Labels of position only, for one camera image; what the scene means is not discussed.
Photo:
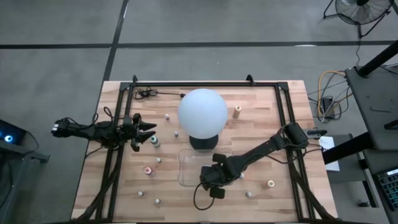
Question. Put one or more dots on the black diagonal pole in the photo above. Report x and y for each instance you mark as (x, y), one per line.
(377, 59)

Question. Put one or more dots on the black aluminium table frame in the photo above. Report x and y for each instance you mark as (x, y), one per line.
(202, 84)

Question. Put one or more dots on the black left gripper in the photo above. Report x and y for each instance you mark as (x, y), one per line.
(127, 132)

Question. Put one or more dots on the dark grey equipment cart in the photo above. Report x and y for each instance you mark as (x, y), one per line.
(18, 186)

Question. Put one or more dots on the black desk bracket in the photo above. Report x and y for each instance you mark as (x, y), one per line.
(391, 124)

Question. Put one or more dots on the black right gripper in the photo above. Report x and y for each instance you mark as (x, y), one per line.
(217, 175)

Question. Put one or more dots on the black floor fan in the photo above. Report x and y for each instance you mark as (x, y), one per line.
(362, 12)

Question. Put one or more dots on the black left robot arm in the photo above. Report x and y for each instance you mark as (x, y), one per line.
(93, 132)

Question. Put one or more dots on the backlit keyboard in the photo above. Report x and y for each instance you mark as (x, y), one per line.
(390, 189)

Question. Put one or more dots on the grey side table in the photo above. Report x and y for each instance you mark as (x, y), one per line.
(373, 163)

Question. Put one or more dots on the large orange food coloring bottle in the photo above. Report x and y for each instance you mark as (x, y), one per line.
(270, 183)

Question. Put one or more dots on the small black floor object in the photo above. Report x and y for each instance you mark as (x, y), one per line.
(363, 204)

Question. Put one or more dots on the small blue food coloring bottle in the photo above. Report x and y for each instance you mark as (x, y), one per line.
(158, 160)

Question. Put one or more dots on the black power strip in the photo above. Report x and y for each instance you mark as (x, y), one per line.
(328, 105)

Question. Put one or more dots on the black frame clamp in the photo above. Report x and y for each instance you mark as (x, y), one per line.
(249, 79)
(134, 79)

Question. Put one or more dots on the black computer with blue light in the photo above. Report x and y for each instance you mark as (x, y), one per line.
(12, 133)

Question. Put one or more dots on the large green food coloring bottle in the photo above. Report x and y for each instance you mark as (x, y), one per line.
(154, 140)

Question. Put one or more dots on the small white-capped food coloring bottle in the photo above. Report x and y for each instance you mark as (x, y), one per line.
(157, 201)
(140, 193)

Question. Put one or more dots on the white paper sheet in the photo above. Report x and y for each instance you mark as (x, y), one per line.
(329, 149)

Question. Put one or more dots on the clear plastic bin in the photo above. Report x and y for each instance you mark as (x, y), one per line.
(189, 168)

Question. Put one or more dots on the white globe table lamp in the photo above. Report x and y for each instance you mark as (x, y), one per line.
(202, 113)

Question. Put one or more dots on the grey desk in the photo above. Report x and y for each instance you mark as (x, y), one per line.
(373, 102)

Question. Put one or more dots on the black desk support beam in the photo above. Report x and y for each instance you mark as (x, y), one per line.
(345, 149)

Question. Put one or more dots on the large pink food coloring bottle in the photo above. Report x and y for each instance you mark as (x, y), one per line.
(148, 171)

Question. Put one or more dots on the large yellow food coloring bottle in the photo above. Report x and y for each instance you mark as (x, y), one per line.
(237, 111)

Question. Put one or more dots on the small black white-label bottle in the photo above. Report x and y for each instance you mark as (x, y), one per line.
(248, 194)

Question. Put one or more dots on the black hex key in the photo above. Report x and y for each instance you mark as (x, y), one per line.
(380, 110)

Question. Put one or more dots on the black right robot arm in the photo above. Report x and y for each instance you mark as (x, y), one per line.
(264, 146)

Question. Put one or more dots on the small light green coloring bottle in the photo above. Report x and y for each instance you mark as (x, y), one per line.
(241, 176)

